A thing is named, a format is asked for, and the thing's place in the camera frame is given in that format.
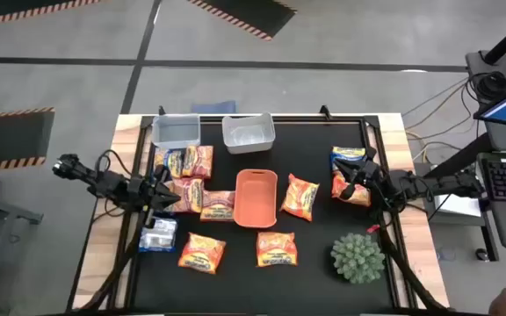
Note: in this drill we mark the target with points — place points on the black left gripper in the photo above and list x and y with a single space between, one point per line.
152 195

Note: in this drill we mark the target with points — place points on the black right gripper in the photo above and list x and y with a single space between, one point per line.
369 175

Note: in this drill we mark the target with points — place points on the red Maruchan ramen pack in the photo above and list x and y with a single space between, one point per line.
218 206
198 161
191 195

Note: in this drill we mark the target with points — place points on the orange Maruchan ramen pack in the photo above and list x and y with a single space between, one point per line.
300 197
201 253
276 249
363 196

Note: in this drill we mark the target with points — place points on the blue Maruchan ramen pack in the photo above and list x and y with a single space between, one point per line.
171 163
345 153

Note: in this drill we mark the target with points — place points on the silver-faced blue ramen pack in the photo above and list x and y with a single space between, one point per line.
158 237

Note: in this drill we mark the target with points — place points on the orange plastic bin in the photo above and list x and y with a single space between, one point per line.
255 199

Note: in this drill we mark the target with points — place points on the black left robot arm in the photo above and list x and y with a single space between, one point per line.
103 184

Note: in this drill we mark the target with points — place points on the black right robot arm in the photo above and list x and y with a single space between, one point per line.
411 184

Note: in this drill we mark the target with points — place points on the small red tag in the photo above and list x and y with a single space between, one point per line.
372 228

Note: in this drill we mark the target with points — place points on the grey plastic bin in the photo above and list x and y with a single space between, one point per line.
176 131

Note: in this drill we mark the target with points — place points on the green artificial plant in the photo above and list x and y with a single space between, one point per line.
357 259

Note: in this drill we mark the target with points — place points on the blue padded seat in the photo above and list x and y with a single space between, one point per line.
213 107

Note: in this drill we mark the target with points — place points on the white plastic bin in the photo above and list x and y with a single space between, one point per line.
248 134

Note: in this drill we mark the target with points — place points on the black table mat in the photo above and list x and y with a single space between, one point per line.
235 289

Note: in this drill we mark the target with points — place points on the white paper sheet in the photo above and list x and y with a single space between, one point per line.
459 205

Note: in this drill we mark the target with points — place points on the grey box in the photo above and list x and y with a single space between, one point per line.
455 221

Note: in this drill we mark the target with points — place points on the black desk leg bar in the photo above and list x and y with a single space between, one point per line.
464 155

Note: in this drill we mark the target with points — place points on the clear plastic cup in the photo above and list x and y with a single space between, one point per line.
445 253

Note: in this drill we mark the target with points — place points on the black caster wheel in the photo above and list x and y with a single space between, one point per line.
482 254

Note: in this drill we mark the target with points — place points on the grey stand base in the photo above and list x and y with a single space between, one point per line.
474 61

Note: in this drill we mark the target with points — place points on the black hazard-striped floor mat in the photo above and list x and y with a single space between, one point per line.
7 136
7 6
253 13

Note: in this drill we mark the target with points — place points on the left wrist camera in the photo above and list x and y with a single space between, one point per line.
161 174

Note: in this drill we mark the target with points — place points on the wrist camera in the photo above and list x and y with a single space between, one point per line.
161 174
370 153

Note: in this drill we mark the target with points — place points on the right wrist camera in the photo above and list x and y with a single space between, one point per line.
370 153

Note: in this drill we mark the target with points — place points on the black metal rig frame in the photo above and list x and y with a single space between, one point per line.
305 119

